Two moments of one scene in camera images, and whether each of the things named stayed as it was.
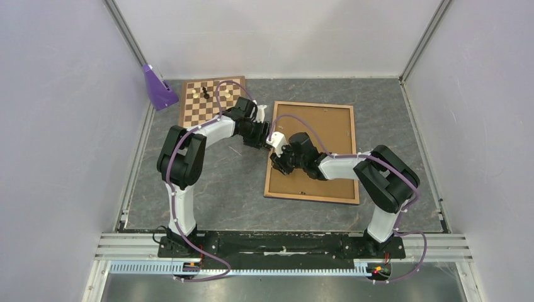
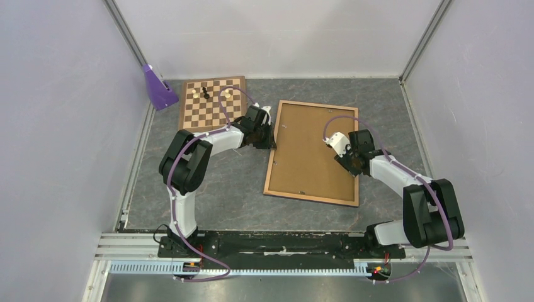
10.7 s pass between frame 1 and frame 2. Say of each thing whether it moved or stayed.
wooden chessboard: stayed
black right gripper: moved
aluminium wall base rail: stayed
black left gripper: stayed
